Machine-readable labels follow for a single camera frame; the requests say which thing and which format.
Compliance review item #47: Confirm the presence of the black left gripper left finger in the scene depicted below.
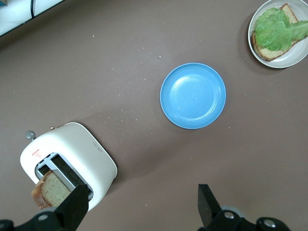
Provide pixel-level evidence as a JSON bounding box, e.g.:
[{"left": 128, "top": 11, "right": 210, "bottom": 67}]
[{"left": 0, "top": 184, "right": 90, "bottom": 231}]

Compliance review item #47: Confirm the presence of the beige plate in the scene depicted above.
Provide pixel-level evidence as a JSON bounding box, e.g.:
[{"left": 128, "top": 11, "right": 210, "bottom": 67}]
[{"left": 247, "top": 0, "right": 308, "bottom": 69}]

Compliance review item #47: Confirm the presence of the white toaster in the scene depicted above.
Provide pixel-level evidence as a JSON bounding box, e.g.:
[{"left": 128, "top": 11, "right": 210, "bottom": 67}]
[{"left": 19, "top": 122, "right": 118, "bottom": 212}]

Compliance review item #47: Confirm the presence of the brown bread slice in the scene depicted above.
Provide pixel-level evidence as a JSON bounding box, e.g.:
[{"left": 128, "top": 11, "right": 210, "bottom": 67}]
[
  {"left": 250, "top": 2, "right": 301, "bottom": 61},
  {"left": 31, "top": 169, "right": 73, "bottom": 209}
]

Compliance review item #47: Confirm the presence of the brown table cover sheet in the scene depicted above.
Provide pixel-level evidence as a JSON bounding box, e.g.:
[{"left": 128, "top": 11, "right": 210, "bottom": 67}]
[{"left": 0, "top": 0, "right": 308, "bottom": 231}]

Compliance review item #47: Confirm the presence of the green lettuce leaf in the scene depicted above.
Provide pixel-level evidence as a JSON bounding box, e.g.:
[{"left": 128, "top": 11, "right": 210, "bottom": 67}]
[{"left": 254, "top": 7, "right": 308, "bottom": 51}]

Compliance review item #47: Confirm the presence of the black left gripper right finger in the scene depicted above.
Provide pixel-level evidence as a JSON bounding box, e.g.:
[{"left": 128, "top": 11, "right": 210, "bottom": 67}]
[{"left": 197, "top": 184, "right": 289, "bottom": 231}]

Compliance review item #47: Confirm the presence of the blue plate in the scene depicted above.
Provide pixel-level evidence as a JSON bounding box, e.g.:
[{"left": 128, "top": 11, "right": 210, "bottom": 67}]
[{"left": 160, "top": 63, "right": 227, "bottom": 130}]

